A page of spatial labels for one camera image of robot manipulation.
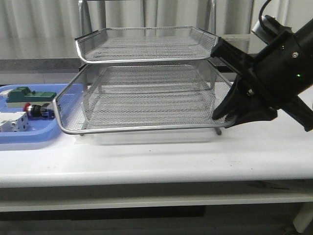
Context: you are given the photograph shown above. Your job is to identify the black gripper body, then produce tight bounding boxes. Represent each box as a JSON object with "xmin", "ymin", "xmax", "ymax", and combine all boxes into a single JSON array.
[{"xmin": 239, "ymin": 32, "xmax": 313, "ymax": 132}]

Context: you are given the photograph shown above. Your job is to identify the silver rack frame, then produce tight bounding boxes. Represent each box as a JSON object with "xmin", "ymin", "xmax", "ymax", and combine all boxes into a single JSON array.
[{"xmin": 77, "ymin": 0, "xmax": 223, "ymax": 137}]

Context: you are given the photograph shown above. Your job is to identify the grey stone counter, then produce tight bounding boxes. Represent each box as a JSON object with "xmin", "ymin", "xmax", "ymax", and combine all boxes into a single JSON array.
[{"xmin": 0, "ymin": 34, "xmax": 266, "ymax": 71}]

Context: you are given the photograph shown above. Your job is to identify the red emergency stop button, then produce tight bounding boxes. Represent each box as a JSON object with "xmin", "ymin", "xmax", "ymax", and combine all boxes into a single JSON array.
[{"xmin": 23, "ymin": 102, "xmax": 55, "ymax": 119}]

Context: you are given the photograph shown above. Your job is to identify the silver mesh tray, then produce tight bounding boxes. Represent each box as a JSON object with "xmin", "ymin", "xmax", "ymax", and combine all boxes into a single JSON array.
[
  {"xmin": 75, "ymin": 26, "xmax": 219, "ymax": 64},
  {"xmin": 53, "ymin": 60, "xmax": 236, "ymax": 135}
]

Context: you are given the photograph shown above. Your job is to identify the green terminal block module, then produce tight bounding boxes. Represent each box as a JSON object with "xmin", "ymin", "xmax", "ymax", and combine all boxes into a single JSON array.
[{"xmin": 6, "ymin": 86, "xmax": 57, "ymax": 108}]

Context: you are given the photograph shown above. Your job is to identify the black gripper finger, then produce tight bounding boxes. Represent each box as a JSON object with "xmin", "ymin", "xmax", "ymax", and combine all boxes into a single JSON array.
[
  {"xmin": 212, "ymin": 78, "xmax": 278, "ymax": 126},
  {"xmin": 210, "ymin": 39, "xmax": 253, "ymax": 76}
]

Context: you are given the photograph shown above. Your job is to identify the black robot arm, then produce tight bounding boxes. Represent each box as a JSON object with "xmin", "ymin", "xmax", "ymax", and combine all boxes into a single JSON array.
[{"xmin": 211, "ymin": 16, "xmax": 313, "ymax": 132}]

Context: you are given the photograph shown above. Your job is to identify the white circuit breaker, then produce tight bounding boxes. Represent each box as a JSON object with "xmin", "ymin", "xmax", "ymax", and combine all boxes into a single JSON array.
[{"xmin": 0, "ymin": 112, "xmax": 29, "ymax": 133}]

